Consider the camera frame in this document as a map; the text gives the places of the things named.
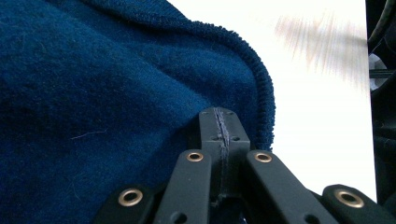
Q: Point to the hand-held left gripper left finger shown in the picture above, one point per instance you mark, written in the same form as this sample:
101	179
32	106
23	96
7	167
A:
214	133

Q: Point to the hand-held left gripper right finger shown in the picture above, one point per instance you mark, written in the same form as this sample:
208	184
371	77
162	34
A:
235	140

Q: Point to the dark blue cloth white print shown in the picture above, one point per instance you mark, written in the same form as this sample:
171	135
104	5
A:
109	93

